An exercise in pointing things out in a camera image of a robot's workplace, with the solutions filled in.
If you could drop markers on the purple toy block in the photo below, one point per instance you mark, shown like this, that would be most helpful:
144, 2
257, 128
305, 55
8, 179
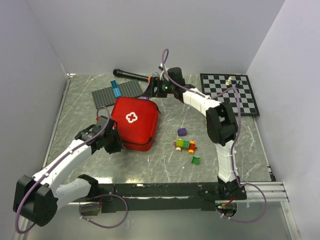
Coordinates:
182, 132

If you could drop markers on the toy brick car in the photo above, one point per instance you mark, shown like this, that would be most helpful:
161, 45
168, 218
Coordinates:
189, 146

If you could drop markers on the grey brick baseplate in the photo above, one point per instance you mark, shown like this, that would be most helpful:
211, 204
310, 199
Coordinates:
108, 96

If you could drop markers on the red medicine kit case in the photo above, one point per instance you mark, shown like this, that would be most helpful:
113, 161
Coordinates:
137, 121

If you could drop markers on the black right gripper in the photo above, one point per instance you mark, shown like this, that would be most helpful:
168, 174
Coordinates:
156, 82

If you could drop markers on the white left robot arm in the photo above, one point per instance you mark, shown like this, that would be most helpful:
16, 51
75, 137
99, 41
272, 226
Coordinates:
39, 197

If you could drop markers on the purple glitter toy microphone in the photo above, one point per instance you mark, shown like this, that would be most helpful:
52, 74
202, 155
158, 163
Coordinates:
147, 92

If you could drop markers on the black microphone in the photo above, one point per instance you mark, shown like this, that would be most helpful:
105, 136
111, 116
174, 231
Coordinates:
129, 75

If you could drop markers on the green curved toy brick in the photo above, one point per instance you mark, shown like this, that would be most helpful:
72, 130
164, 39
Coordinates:
195, 160

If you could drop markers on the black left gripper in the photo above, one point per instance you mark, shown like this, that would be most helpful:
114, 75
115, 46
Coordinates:
118, 145

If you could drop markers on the black white chessboard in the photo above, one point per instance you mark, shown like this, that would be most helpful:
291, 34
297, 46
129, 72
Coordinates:
214, 83

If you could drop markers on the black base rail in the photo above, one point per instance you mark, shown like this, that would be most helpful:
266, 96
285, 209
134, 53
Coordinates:
174, 196

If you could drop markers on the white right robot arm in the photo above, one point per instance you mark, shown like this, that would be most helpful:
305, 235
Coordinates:
221, 124

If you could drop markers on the blue toy bricks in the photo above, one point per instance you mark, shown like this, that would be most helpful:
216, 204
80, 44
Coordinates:
116, 89

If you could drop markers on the white chess piece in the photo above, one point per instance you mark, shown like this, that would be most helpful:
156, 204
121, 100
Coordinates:
228, 82

